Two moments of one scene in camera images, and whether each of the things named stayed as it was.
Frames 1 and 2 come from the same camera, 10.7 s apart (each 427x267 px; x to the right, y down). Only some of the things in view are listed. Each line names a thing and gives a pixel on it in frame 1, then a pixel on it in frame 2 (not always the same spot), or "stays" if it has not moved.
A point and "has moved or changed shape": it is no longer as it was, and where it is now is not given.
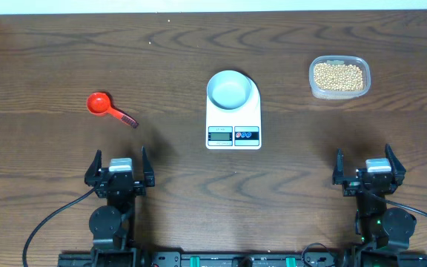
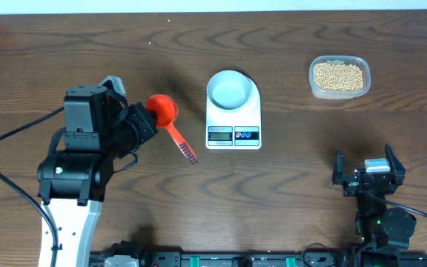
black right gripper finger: [338, 173] stays
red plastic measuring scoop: [99, 103] has moved or changed shape
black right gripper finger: [397, 168] stays
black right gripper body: [351, 186] stays
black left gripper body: [140, 190] -> [133, 130]
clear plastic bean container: [339, 76] stays
